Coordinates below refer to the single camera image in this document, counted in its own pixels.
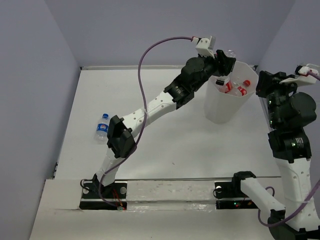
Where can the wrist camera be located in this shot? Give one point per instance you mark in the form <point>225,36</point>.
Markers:
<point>305,75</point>
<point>204,46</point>

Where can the blue pepsi label bottle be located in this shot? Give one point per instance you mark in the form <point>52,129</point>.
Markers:
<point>102,128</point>

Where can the small red cap bottle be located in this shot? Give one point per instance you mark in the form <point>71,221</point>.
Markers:
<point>224,84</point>

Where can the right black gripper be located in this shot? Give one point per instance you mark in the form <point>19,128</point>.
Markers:
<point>266,80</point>

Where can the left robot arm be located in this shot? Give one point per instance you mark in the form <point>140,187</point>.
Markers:
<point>125,132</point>

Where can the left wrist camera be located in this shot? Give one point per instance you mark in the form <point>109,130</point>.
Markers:
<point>204,46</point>

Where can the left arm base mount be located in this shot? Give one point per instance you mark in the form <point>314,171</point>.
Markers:
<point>114,196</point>

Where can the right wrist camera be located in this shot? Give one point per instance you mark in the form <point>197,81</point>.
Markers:
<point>305,75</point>

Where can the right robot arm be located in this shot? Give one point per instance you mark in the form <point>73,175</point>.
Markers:
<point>289,111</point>

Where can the clear capless bottle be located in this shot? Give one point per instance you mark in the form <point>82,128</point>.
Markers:
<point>230,53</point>

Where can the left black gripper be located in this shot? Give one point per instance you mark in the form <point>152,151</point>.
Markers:
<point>222,65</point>

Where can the large red label bottle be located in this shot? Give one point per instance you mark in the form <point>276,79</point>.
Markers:
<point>240,89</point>

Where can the white plastic bin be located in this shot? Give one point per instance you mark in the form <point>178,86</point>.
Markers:
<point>220,107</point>

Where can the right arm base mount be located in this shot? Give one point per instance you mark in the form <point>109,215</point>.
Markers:
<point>229,198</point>

